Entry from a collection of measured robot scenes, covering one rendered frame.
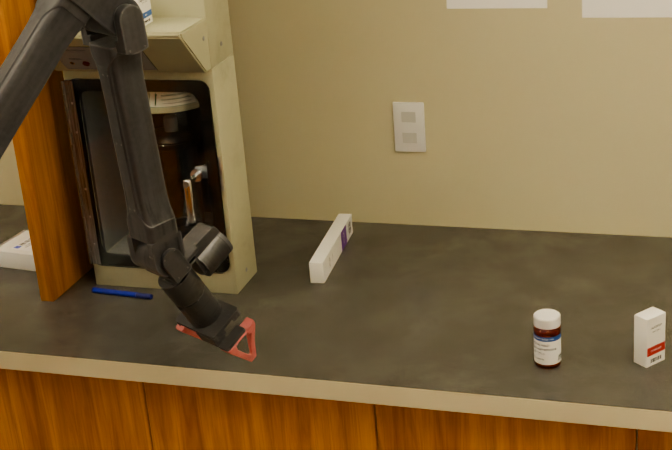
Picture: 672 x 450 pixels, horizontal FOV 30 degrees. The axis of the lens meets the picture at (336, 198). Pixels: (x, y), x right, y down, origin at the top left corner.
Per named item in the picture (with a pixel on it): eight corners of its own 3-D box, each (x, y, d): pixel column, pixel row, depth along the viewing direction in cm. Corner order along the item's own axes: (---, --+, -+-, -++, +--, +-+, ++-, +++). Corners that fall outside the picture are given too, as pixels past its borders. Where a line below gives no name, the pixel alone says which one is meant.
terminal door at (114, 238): (95, 263, 260) (65, 78, 246) (231, 272, 251) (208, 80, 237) (93, 265, 260) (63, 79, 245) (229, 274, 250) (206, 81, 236)
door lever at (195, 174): (207, 214, 247) (195, 213, 248) (202, 168, 243) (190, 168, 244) (196, 224, 242) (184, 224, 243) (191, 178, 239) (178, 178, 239)
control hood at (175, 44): (60, 67, 246) (52, 17, 242) (213, 69, 236) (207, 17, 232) (30, 84, 236) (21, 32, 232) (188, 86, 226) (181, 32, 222)
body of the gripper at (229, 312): (204, 297, 209) (182, 270, 204) (243, 314, 202) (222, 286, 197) (179, 327, 207) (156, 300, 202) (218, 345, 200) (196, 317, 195)
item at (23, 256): (26, 245, 286) (23, 229, 285) (85, 252, 280) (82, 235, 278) (-7, 266, 276) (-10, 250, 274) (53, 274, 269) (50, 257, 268)
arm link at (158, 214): (68, 2, 179) (112, 10, 172) (101, -8, 183) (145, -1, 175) (126, 269, 197) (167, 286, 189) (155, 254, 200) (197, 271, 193)
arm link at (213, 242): (126, 247, 195) (159, 261, 189) (173, 194, 199) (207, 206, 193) (165, 295, 202) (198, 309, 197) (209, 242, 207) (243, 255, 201)
